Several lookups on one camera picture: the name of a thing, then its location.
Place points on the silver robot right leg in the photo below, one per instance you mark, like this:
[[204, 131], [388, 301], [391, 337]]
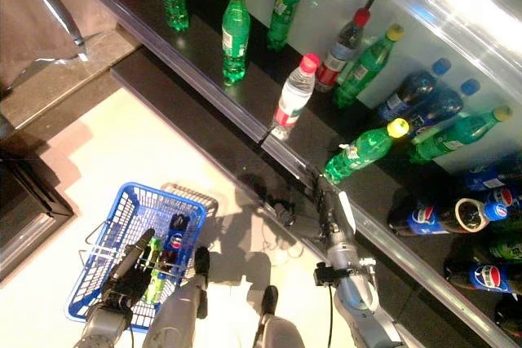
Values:
[[277, 327]]

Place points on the silver robot left leg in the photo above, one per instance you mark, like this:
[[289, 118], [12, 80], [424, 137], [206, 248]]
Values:
[[175, 315]]

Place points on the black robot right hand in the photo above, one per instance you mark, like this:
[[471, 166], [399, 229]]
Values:
[[336, 217]]

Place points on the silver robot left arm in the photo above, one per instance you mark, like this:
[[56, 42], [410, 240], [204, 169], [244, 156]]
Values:
[[102, 327]]

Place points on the dark glossy display cabinet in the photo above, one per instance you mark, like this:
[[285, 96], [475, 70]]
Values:
[[24, 234]]

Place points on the brown foil covered panel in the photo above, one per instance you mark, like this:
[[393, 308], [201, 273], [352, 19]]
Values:
[[32, 18]]

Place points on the blue plastic shopping basket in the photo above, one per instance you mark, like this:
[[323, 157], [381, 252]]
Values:
[[73, 309]]

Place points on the clear water bottle red label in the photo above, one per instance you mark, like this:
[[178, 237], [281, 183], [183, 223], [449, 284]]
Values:
[[295, 95]]

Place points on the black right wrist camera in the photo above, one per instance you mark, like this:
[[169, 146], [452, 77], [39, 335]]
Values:
[[322, 274]]

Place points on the clear bottle white red label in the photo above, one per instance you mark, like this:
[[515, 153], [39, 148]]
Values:
[[338, 54]]

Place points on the black store shelf unit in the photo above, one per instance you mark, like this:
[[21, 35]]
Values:
[[183, 111]]

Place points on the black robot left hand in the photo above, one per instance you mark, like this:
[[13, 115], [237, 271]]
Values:
[[126, 278]]

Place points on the silver robot leg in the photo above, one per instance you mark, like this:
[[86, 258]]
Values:
[[175, 315], [277, 327]]

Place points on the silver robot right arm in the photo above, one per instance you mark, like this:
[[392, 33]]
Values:
[[355, 295]]

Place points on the tall green drink can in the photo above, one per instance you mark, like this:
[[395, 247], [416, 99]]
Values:
[[154, 289], [507, 250]]

